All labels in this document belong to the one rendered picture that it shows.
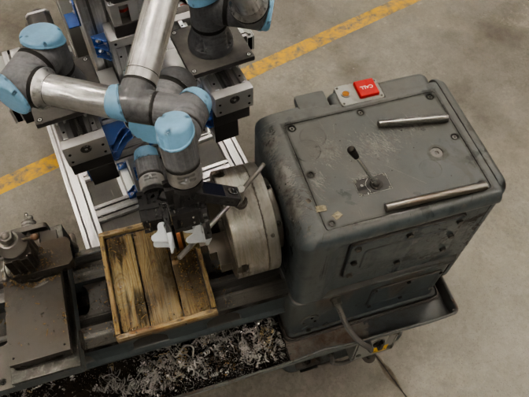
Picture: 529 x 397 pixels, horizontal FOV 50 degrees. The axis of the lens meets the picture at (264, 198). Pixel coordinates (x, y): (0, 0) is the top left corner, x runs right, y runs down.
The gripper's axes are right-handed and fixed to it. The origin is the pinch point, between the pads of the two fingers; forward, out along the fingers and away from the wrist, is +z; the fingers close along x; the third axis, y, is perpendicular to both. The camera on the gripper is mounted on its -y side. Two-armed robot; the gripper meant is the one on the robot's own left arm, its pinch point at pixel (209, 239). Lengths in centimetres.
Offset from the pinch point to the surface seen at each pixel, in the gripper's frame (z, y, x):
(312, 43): 78, -103, -210
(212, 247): 17.0, -1.4, -12.5
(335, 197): 3.7, -34.6, -5.9
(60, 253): 21, 41, -30
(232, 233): 8.2, -6.7, -7.5
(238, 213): 5.0, -9.4, -10.7
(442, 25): 82, -188, -202
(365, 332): 77, -48, -9
